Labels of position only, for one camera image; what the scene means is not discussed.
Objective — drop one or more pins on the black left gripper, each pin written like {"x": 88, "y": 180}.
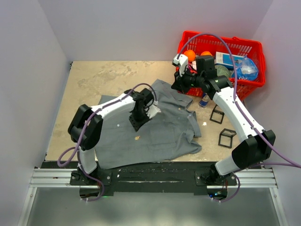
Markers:
{"x": 138, "y": 125}

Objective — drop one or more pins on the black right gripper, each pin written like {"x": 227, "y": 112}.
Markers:
{"x": 179, "y": 84}

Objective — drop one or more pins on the grey button-up shirt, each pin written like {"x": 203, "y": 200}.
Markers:
{"x": 170, "y": 134}

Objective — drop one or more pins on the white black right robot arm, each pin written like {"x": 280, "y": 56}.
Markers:
{"x": 253, "y": 137}

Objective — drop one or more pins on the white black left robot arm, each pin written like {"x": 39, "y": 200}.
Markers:
{"x": 86, "y": 125}

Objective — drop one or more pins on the pink white small box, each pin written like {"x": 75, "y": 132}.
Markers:
{"x": 193, "y": 65}

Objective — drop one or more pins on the blue silver drink can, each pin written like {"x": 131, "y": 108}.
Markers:
{"x": 204, "y": 100}

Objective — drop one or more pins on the orange fruit left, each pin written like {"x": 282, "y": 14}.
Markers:
{"x": 190, "y": 54}

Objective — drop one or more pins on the orange fruit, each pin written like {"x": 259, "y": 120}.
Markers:
{"x": 190, "y": 54}
{"x": 206, "y": 53}

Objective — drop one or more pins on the orange fruit right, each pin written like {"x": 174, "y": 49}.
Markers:
{"x": 206, "y": 53}

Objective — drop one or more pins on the green melon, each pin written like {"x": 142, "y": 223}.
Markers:
{"x": 222, "y": 70}

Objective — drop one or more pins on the red plastic shopping basket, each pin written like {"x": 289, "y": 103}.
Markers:
{"x": 240, "y": 47}

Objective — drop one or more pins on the white blue light bulb box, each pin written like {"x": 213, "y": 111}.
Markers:
{"x": 225, "y": 60}

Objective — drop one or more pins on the blue plastic bag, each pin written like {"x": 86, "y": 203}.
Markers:
{"x": 246, "y": 69}

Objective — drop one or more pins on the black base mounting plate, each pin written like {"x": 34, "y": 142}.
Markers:
{"x": 165, "y": 177}

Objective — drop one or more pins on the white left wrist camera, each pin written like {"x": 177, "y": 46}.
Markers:
{"x": 153, "y": 111}

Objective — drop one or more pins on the black rectangular frame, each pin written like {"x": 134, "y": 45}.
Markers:
{"x": 217, "y": 115}

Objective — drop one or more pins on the black open box frame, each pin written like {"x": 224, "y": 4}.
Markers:
{"x": 226, "y": 138}

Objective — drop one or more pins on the aluminium frame rail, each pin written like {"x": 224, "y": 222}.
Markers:
{"x": 43, "y": 178}

